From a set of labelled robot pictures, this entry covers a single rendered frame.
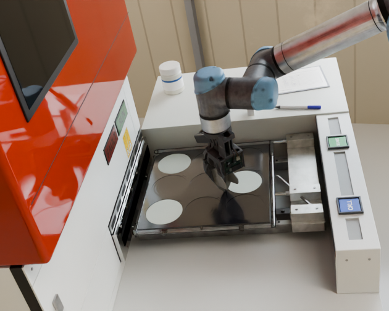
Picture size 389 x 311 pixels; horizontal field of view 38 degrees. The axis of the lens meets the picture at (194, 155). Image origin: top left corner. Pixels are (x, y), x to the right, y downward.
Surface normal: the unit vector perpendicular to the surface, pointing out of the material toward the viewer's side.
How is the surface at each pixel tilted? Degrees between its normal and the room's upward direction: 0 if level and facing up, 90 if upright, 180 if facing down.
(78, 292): 90
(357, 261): 90
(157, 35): 90
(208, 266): 0
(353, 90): 90
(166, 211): 0
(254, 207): 0
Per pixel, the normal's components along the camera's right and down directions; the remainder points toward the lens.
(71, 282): 0.98, -0.07
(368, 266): -0.10, 0.59
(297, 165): -0.17, -0.80
